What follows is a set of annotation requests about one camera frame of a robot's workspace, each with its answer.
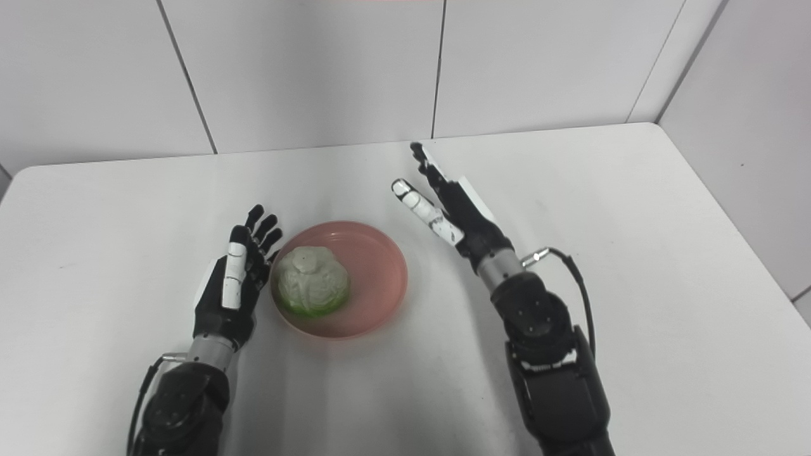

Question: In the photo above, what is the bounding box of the green white cabbage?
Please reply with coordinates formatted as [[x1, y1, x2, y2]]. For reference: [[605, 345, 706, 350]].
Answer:
[[272, 246, 351, 318]]

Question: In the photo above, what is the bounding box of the pink round plate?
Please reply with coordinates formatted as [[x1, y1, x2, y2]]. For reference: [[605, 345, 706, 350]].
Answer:
[[270, 220, 409, 339]]

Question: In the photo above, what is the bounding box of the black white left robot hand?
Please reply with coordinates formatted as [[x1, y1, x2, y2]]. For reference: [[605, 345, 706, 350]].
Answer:
[[192, 204, 284, 351]]

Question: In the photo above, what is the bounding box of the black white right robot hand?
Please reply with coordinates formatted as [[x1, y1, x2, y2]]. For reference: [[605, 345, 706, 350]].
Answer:
[[391, 142, 514, 261]]

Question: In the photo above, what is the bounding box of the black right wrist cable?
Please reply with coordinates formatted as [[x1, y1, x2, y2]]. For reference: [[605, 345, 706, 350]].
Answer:
[[521, 247, 597, 360]]

